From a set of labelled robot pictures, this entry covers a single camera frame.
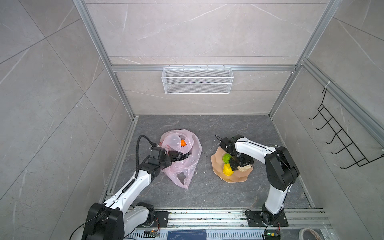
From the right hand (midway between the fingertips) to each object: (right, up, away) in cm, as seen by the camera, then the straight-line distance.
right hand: (243, 164), depth 88 cm
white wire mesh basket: (-27, +55, +12) cm, 63 cm away
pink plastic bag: (-36, -1, -7) cm, 36 cm away
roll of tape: (+28, -29, -20) cm, 45 cm away
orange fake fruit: (-37, +13, +2) cm, 39 cm away
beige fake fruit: (-1, -1, -5) cm, 6 cm away
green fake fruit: (-10, +4, 0) cm, 11 cm away
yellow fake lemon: (-10, -2, -5) cm, 12 cm away
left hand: (-46, +6, -2) cm, 46 cm away
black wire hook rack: (+38, +14, -25) cm, 48 cm away
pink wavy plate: (-15, 0, +2) cm, 15 cm away
